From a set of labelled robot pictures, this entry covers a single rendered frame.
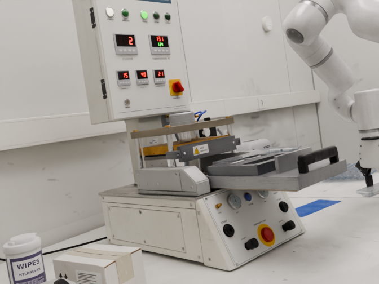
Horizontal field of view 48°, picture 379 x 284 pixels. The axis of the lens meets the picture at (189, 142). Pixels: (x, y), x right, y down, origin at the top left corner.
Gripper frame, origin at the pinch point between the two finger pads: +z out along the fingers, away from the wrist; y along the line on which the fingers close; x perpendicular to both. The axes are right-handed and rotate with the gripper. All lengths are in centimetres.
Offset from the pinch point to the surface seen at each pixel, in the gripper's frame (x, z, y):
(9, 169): 100, -22, 72
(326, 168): 51, -15, -19
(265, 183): 64, -14, -12
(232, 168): 65, -17, -2
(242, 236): 63, 1, 0
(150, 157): 69, -21, 30
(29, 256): 109, -4, 23
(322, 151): 52, -19, -19
